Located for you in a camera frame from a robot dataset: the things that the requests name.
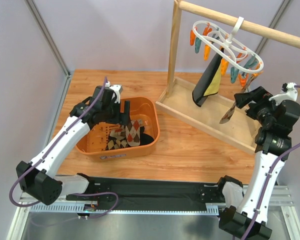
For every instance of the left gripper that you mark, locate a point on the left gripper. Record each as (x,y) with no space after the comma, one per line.
(121,114)

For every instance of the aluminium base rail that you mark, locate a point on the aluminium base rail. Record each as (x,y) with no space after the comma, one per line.
(64,206)

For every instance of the brown argyle sock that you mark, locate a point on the brown argyle sock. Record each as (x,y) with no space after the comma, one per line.
(114,143)
(118,134)

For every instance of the white round clip hanger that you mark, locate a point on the white round clip hanger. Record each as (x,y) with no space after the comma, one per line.
(244,62)

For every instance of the black white-striped sock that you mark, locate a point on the black white-striped sock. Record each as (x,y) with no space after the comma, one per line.
(145,139)

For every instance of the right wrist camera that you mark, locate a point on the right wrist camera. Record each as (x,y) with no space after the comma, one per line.
(288,92)

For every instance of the left aluminium frame post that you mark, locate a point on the left aluminium frame post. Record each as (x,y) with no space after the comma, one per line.
(38,18)

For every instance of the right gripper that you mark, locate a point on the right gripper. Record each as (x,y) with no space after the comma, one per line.
(250,100)

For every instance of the grey black sock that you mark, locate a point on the grey black sock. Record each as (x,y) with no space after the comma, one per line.
(204,81)

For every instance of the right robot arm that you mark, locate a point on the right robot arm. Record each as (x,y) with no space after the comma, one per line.
(246,211)

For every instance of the wooden hanger rack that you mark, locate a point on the wooden hanger rack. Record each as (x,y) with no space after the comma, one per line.
(176,98)

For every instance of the orange plastic basket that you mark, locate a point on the orange plastic basket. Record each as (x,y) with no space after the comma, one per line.
(95,142)

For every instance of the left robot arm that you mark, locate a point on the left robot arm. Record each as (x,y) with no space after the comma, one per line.
(38,177)

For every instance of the yellow grey sock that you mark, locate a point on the yellow grey sock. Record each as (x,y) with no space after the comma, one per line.
(214,85)

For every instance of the aluminium frame post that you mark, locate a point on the aluminium frame post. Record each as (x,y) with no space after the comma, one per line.
(283,7)
(38,18)

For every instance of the beige orange argyle sock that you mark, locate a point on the beige orange argyle sock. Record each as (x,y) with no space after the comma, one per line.
(133,132)

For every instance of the right aluminium frame post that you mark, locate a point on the right aluminium frame post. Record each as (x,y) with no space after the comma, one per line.
(283,7)

